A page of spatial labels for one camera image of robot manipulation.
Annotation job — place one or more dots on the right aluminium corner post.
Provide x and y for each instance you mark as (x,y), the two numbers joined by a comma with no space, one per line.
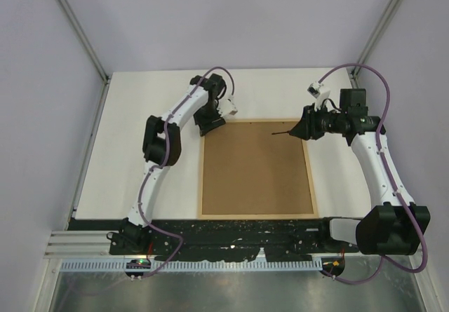
(381,26)

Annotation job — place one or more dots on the white slotted cable duct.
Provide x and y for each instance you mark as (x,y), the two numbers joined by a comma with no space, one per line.
(137,265)

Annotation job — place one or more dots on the left aluminium corner post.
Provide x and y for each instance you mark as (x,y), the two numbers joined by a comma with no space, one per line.
(83,39)

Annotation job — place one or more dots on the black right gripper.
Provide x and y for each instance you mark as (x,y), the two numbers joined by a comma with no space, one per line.
(307,128)

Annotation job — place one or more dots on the wooden picture frame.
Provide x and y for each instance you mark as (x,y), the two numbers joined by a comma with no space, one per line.
(248,173)

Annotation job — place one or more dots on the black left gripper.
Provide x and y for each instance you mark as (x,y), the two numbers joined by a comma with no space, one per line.
(203,127)

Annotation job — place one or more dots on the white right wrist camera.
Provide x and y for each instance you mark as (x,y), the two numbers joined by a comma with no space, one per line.
(320,92)

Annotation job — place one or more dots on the aluminium corner post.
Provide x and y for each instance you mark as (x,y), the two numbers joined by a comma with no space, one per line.
(381,26)
(83,39)

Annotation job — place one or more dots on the black speckled base plate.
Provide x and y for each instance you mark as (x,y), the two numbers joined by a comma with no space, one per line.
(196,240)

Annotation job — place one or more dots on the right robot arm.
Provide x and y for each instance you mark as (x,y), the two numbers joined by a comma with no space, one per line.
(395,222)

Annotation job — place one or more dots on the red handled screwdriver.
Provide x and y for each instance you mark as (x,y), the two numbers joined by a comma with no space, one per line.
(282,132)

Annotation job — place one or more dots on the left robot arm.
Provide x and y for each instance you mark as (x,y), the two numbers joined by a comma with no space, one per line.
(162,148)

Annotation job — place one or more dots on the aluminium rail across front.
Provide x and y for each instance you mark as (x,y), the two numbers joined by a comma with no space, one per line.
(88,244)

